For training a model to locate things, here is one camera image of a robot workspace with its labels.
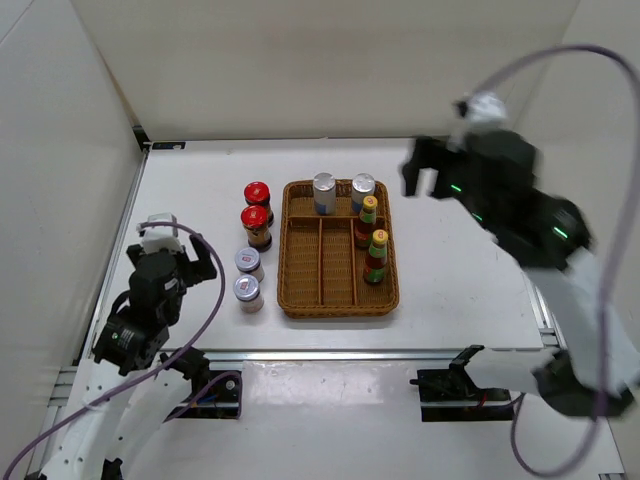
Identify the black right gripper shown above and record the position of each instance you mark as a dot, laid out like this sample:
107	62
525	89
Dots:
428	153

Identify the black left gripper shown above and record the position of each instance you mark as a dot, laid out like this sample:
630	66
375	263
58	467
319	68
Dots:
200	269

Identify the silver lid spice jar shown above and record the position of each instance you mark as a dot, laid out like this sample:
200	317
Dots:
247	291
248	262

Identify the red lid sauce jar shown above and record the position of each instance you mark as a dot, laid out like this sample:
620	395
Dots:
255	221
257	193

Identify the white blue shaker bottle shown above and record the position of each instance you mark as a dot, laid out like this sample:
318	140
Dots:
324	193
362	185

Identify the yellow cap chili sauce bottle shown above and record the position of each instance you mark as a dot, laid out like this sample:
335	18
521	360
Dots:
365	224
376	257

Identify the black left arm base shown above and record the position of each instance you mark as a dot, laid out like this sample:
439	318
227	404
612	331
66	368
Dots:
220	397

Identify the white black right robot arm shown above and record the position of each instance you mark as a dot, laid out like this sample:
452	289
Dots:
597	370

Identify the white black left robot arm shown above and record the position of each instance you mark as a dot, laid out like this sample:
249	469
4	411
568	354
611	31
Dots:
134	387

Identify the brown wicker divided basket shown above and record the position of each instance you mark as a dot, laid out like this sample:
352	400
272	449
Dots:
321	270

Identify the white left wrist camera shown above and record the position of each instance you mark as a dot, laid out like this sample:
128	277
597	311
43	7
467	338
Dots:
155	239

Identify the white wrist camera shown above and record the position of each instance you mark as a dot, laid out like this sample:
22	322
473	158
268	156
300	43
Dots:
482	111
155	239

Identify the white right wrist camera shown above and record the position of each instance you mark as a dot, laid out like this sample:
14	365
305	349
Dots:
482	111

